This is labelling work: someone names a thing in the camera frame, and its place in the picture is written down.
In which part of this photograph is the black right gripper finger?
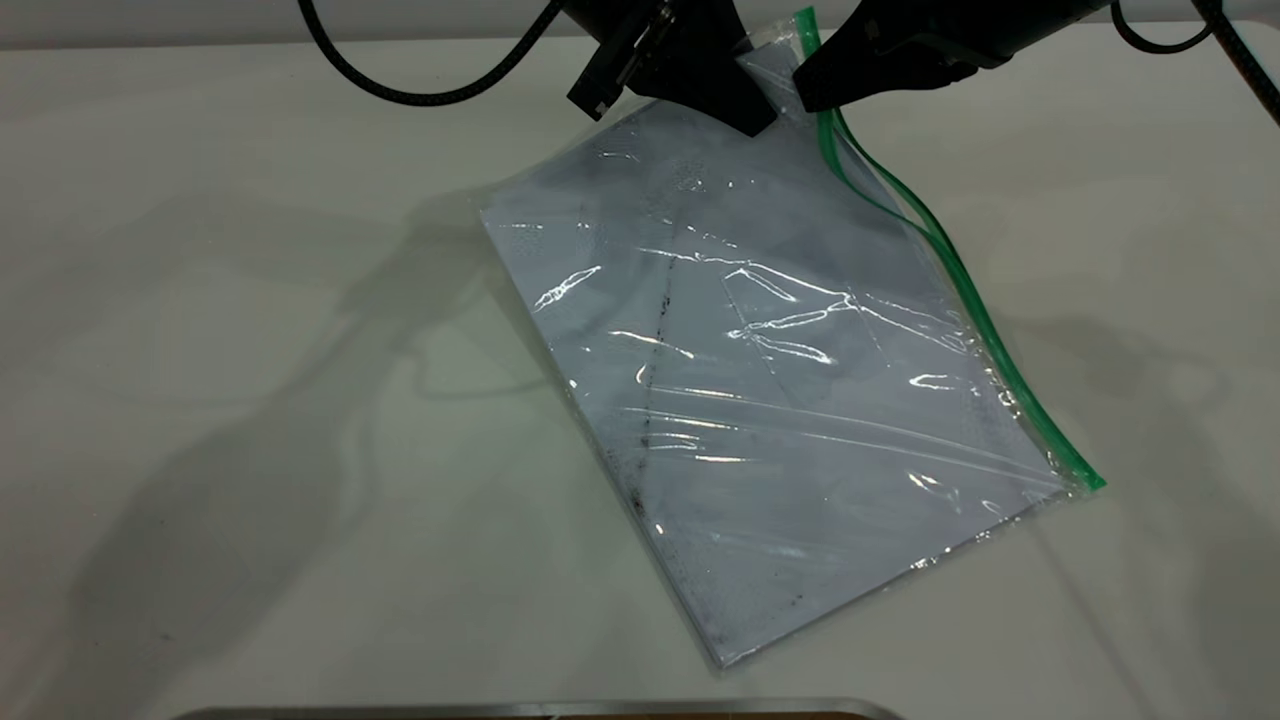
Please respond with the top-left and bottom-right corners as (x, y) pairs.
(792, 18), (977, 114)

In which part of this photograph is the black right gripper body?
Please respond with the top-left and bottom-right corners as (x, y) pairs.
(855, 0), (1113, 67)

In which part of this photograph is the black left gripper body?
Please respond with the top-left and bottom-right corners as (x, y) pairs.
(565, 0), (746, 122)

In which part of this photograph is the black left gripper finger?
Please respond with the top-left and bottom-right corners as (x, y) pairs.
(640, 40), (782, 139)

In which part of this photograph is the clear plastic zipper bag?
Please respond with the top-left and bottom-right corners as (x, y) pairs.
(480, 5), (1108, 671)

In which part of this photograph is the grey metal rim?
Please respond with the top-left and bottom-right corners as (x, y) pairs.
(170, 697), (906, 720)

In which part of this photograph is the thin black cable loop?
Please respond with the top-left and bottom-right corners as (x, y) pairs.
(1110, 0), (1217, 57)

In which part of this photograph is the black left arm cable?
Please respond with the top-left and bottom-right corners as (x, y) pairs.
(298, 0), (566, 107)

